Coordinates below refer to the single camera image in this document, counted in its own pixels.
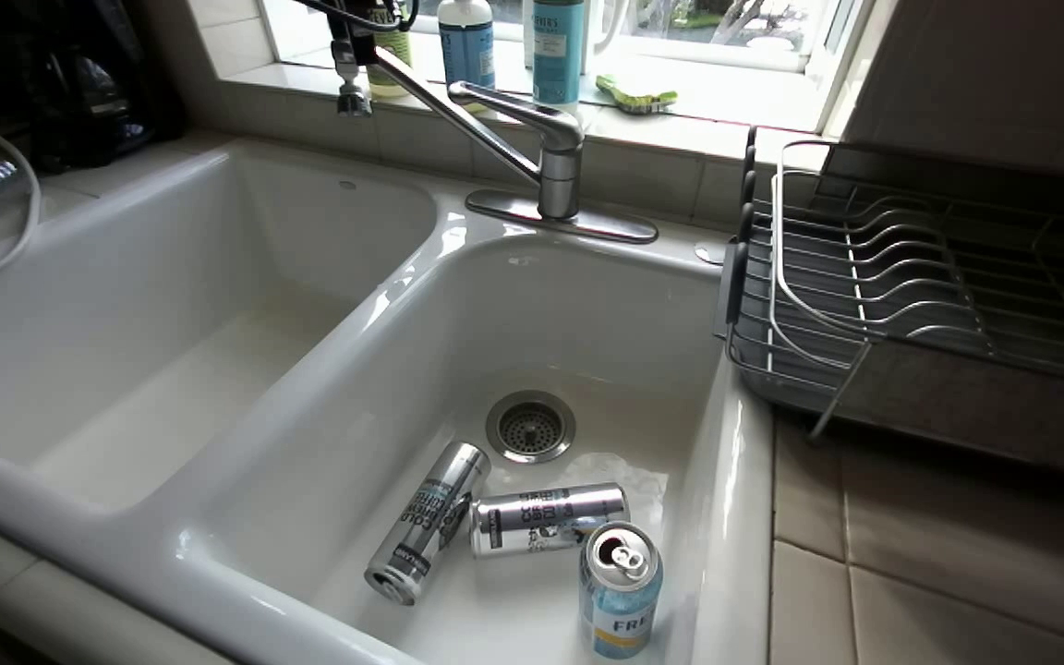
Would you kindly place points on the small blue label pump bottle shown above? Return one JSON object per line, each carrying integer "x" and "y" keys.
{"x": 467, "y": 42}

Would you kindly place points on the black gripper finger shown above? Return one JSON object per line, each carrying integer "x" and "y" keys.
{"x": 357, "y": 27}

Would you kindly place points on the white double basin sink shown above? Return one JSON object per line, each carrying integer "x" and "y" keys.
{"x": 187, "y": 369}

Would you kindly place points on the blue aluminium drink can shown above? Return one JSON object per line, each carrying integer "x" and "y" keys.
{"x": 621, "y": 596}

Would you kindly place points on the metal sink drain strainer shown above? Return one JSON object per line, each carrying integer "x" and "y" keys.
{"x": 531, "y": 426}

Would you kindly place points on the silver cold brew can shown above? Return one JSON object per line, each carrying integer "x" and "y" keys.
{"x": 425, "y": 523}

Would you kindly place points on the chrome swivel faucet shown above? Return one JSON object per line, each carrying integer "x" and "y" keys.
{"x": 553, "y": 166}

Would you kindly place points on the tall blue label pump bottle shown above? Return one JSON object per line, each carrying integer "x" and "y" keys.
{"x": 559, "y": 49}

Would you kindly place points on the silver can, dark label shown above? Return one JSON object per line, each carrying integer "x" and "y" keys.
{"x": 545, "y": 518}

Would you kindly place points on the green cloth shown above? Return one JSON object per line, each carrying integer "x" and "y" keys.
{"x": 638, "y": 94}

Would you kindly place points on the black bulky equipment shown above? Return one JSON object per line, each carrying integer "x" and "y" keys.
{"x": 64, "y": 74}

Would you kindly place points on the green spray bottle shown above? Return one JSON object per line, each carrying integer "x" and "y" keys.
{"x": 394, "y": 45}

